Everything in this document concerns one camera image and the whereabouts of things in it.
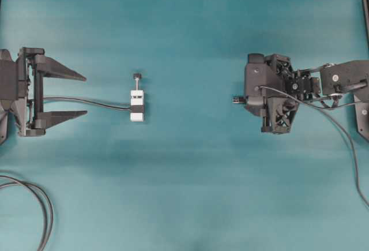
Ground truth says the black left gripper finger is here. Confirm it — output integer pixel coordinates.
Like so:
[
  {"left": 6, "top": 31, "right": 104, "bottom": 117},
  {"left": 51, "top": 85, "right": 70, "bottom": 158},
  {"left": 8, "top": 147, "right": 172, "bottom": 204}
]
[
  {"left": 34, "top": 55, "right": 86, "bottom": 81},
  {"left": 32, "top": 111, "right": 87, "bottom": 129}
]

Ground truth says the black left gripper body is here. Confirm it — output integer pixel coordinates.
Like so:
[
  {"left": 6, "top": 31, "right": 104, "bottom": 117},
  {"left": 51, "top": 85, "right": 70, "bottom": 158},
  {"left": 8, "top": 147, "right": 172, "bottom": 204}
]
[{"left": 11, "top": 47, "right": 46, "bottom": 136}]

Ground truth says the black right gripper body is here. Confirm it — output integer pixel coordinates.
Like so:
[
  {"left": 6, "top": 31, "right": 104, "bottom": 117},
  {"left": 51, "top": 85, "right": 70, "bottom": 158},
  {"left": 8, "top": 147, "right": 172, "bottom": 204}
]
[{"left": 261, "top": 54, "right": 297, "bottom": 134}]

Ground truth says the black male USB cable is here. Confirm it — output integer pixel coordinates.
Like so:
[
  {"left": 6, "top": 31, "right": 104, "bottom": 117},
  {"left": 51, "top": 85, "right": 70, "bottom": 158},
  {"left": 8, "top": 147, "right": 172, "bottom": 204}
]
[{"left": 232, "top": 85, "right": 369, "bottom": 207}]

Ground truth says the black female USB connector cable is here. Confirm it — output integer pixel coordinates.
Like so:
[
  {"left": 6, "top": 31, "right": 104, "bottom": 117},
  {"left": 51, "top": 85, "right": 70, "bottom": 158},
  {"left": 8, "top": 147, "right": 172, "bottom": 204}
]
[{"left": 42, "top": 96, "right": 144, "bottom": 114}]

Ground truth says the white clamp with screw knob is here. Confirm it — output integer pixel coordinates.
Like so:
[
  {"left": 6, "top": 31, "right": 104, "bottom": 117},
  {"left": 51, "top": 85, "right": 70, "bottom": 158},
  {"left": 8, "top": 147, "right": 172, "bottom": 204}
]
[{"left": 130, "top": 73, "right": 145, "bottom": 122}]

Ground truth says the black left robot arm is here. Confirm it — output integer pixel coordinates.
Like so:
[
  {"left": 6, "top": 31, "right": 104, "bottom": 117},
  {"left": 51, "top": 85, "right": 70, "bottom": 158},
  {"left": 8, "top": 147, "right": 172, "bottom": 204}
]
[{"left": 1, "top": 47, "right": 87, "bottom": 143}]

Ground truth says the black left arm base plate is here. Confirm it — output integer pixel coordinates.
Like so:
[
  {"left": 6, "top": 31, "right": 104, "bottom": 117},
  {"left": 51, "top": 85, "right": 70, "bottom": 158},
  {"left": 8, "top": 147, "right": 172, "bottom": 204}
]
[{"left": 0, "top": 111, "right": 9, "bottom": 144}]

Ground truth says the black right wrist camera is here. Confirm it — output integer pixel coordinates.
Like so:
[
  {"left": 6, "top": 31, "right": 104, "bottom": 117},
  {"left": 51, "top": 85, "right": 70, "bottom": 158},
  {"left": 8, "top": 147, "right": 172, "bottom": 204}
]
[{"left": 244, "top": 53, "right": 284, "bottom": 117}]

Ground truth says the grey looped cable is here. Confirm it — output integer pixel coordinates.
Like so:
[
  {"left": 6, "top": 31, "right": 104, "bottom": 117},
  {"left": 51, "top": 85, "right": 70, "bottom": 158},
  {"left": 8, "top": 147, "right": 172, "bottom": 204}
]
[{"left": 0, "top": 170, "right": 55, "bottom": 251}]

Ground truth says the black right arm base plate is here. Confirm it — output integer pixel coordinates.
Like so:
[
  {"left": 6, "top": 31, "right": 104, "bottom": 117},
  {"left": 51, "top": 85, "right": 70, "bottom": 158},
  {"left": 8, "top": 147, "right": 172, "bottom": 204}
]
[{"left": 353, "top": 94, "right": 369, "bottom": 141}]

